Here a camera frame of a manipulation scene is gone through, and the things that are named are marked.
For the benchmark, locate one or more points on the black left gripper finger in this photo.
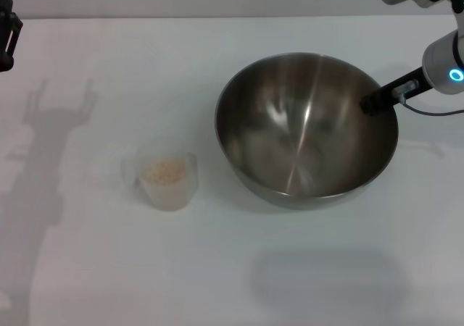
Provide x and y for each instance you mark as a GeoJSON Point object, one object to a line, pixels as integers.
{"type": "Point", "coordinates": [7, 32]}

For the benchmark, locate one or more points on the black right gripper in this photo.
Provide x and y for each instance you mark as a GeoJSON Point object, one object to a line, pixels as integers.
{"type": "Point", "coordinates": [413, 81]}

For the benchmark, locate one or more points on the stainless steel mixing bowl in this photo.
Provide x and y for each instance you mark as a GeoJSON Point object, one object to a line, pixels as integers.
{"type": "Point", "coordinates": [290, 130]}

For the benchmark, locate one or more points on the white rice grains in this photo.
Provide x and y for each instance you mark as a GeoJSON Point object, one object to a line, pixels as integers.
{"type": "Point", "coordinates": [165, 170]}

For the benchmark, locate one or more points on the clear plastic measuring cup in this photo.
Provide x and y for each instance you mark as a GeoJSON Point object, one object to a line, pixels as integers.
{"type": "Point", "coordinates": [174, 197]}

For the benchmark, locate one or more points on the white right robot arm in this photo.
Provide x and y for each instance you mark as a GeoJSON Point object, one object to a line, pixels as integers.
{"type": "Point", "coordinates": [440, 58]}

